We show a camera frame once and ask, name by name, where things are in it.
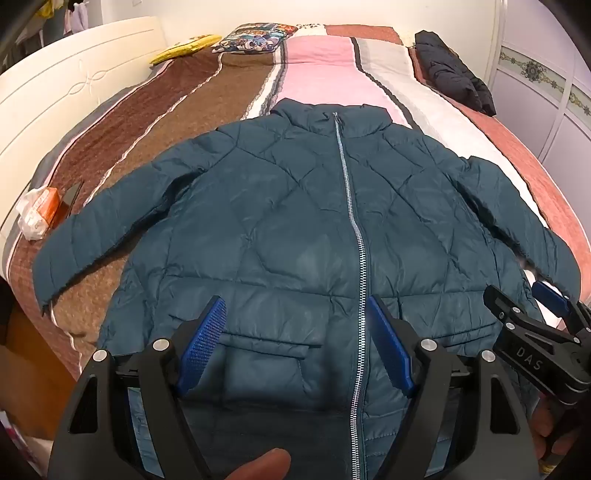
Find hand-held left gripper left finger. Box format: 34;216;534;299
48;295;229;480

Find person's left hand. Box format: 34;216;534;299
221;449;293;480

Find white ornamented wardrobe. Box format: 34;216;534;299
485;0;591;206

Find black puffer jacket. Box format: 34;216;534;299
414;30;498;116

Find person's right hand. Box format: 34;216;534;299
536;398;583;463

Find pink hanging garment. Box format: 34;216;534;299
62;0;92;37

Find striped brown pink blanket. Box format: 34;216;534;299
0;23;591;386

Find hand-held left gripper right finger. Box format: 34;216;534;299
367;294;541;480

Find white bed headboard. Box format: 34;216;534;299
0;16;167;234

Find teal quilted puffer jacket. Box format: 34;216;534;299
31;99;583;480

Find black smartphone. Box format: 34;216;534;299
59;180;85;219

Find orange tissue pack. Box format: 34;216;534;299
16;186;63;241

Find colourful printed pillow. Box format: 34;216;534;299
212;23;300;55

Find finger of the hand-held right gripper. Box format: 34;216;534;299
531;281;573;320
482;285;552;354

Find brown cardboard box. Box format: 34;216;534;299
0;295;81;441

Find yellow pillow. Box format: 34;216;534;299
150;34;223;66

